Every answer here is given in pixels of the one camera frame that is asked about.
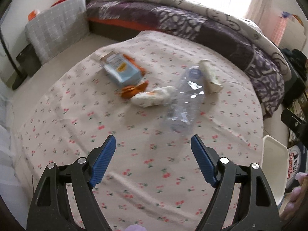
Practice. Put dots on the sheer white curtain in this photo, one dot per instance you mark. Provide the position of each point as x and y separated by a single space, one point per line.
257 10

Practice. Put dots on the pink white folded panel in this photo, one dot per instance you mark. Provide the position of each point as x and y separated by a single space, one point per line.
289 32

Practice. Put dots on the bed with dark headboard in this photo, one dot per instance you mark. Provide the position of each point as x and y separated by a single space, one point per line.
238 40

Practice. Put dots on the light blue milk carton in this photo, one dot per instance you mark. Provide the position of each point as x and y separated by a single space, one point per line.
120 70

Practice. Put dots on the black floor stand base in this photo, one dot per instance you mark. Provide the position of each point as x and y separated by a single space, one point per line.
26 65

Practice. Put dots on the lower Ganten water carton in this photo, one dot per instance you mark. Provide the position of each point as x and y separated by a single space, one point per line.
297 164

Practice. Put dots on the dark clothes pile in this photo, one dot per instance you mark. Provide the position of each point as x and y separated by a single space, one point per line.
297 59

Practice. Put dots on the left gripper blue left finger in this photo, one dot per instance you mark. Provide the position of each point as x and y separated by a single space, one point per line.
50 209

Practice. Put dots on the person's right hand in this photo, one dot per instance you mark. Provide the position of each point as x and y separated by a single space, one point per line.
295 198

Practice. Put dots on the cherry print table cloth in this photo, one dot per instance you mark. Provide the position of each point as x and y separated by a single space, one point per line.
153 179

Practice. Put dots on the white plastic trash bin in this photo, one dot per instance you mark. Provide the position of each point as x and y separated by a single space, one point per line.
275 163

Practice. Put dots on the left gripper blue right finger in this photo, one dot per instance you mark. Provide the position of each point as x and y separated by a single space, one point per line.
256 208

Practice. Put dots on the crushed floral paper cup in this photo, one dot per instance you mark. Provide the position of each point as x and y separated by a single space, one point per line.
211 79

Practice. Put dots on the clear plastic water bottle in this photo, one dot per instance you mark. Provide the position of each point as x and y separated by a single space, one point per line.
186 101

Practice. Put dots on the grey checked cushion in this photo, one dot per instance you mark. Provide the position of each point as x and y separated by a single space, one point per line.
56 29

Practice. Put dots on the white tissue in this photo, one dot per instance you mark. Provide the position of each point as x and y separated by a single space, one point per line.
155 97

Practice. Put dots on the black storage bench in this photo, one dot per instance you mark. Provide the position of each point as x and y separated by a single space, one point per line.
293 87

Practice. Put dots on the white cartoon print duvet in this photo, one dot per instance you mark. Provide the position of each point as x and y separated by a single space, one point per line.
245 27

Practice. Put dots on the purple patterned bed sheet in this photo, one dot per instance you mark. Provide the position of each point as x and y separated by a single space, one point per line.
122 20

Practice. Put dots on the orange peel piece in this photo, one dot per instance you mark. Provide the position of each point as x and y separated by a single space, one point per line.
131 90

